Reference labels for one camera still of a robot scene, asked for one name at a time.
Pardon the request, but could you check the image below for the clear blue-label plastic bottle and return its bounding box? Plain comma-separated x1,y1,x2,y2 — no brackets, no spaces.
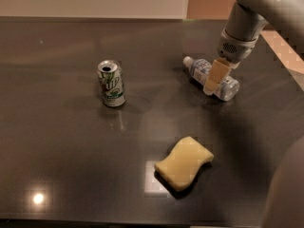
183,56,239,102

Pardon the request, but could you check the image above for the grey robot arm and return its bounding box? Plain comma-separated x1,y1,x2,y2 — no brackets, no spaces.
203,0,304,228

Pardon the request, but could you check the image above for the green and silver soda can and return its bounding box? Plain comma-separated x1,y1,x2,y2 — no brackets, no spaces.
97,60,125,107

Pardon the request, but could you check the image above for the yellow sponge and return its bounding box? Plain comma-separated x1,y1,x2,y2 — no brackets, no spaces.
154,137,214,192

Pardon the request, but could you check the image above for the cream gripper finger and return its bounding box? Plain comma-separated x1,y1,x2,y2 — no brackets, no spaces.
203,58,231,95

